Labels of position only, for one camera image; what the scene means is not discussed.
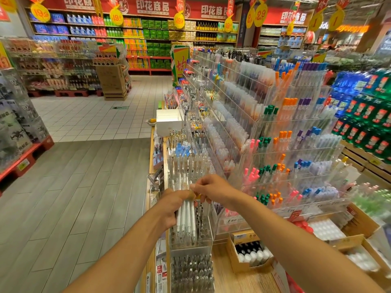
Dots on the bunch of blue-cap pens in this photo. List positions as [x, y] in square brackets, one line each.
[183, 149]

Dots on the clear acrylic pen display tower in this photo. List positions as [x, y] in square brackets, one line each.
[192, 250]

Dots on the cardboard box of white glue sticks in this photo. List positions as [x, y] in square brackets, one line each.
[363, 259]
[250, 254]
[327, 230]

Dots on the person's right hand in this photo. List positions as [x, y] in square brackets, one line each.
[217, 191]

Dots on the person's left hand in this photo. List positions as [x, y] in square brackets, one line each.
[170, 209]

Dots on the distant aisle shelves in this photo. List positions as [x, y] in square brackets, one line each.
[281, 36]

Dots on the clear pen bundle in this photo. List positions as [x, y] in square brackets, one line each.
[186, 224]

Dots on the green arrow floor sticker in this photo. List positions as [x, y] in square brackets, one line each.
[119, 107]

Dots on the green yellow promo sign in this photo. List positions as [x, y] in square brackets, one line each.
[181, 61]

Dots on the stack of blue packets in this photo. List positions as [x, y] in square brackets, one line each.
[348, 85]

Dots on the red wall sign band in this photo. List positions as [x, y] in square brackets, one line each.
[153, 8]

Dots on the red low goods shelf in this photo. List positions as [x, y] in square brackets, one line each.
[61, 92]
[24, 161]

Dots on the person's right forearm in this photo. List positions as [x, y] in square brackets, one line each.
[305, 253]

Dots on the large tiered acrylic pen rack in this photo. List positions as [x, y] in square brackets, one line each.
[244, 230]

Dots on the person's left forearm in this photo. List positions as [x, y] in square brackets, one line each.
[116, 262]

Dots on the row of pale green bottles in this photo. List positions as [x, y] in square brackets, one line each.
[372, 201]

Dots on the wall shelves of coloured bottles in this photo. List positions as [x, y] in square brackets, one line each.
[153, 39]

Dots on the row of hanging yellow tags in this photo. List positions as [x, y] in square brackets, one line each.
[40, 11]

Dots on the row of hanging stationery packets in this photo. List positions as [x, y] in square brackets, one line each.
[156, 167]

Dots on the white square box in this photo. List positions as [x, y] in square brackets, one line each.
[169, 122]

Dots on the row of black white boxes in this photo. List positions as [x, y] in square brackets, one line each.
[18, 119]

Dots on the tray of red-capped glue sticks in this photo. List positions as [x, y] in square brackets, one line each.
[302, 227]

